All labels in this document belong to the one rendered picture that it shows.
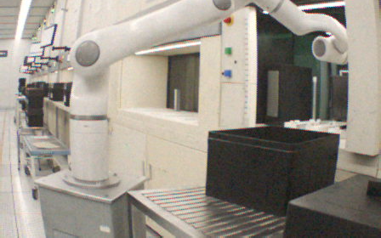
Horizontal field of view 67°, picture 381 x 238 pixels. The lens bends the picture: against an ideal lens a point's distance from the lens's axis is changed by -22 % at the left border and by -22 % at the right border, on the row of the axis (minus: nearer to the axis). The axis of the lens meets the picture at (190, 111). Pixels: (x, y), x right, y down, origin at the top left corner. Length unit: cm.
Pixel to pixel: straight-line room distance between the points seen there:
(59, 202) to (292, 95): 121
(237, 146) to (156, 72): 215
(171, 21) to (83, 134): 39
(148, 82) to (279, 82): 148
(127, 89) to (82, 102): 189
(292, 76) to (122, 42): 99
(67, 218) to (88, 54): 46
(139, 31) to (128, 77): 189
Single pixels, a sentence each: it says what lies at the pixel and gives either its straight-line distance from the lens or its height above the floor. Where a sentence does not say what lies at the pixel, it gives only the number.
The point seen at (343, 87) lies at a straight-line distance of 138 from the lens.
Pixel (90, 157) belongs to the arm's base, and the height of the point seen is 84.
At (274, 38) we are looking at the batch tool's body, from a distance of 186.
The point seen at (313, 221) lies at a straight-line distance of 56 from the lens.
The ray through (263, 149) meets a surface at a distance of 80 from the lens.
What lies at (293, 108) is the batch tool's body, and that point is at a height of 96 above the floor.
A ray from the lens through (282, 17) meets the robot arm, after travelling 113.
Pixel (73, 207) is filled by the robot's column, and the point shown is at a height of 71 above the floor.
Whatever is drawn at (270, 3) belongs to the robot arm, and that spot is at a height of 132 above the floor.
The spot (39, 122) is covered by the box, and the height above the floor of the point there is 52.
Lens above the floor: 105
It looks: 4 degrees down
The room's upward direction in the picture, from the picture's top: 2 degrees clockwise
